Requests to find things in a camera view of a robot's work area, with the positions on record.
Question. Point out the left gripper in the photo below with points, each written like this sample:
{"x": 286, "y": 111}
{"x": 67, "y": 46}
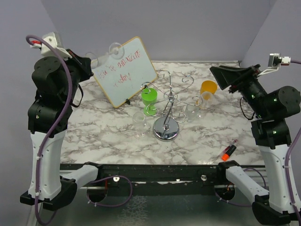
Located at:
{"x": 83, "y": 63}

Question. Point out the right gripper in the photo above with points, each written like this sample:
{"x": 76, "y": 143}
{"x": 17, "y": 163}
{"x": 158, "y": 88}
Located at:
{"x": 237, "y": 76}

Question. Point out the clear wine glass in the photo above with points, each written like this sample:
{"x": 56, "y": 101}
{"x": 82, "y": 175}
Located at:
{"x": 139, "y": 124}
{"x": 116, "y": 51}

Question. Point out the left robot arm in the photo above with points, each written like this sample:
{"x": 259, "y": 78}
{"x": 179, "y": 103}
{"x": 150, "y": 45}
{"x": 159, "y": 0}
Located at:
{"x": 48, "y": 122}

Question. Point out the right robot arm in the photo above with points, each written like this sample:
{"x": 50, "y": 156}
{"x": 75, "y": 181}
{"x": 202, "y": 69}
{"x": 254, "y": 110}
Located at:
{"x": 280, "y": 204}

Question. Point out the chrome wine glass rack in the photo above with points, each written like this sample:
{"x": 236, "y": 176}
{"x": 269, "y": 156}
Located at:
{"x": 166, "y": 127}

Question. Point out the orange plastic cup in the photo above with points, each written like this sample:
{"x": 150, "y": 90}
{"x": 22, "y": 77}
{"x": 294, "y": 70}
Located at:
{"x": 208, "y": 86}

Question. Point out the small whiteboard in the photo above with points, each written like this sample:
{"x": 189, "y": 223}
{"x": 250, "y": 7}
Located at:
{"x": 121, "y": 79}

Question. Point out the red pen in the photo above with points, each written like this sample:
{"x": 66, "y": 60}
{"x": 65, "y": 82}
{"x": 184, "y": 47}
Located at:
{"x": 227, "y": 148}

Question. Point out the orange black marker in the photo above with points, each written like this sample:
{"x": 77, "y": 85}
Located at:
{"x": 228, "y": 153}

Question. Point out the green plastic goblet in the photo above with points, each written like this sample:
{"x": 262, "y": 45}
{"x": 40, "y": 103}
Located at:
{"x": 149, "y": 98}

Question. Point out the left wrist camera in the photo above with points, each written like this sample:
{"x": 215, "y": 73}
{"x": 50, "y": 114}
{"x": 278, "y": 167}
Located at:
{"x": 54, "y": 40}

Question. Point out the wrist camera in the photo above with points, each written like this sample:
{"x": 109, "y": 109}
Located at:
{"x": 274, "y": 63}
{"x": 54, "y": 40}

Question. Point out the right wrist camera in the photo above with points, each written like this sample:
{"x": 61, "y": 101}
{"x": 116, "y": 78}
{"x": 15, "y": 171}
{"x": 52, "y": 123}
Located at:
{"x": 274, "y": 63}

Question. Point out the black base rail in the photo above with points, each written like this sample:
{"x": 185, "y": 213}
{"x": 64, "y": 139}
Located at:
{"x": 160, "y": 180}

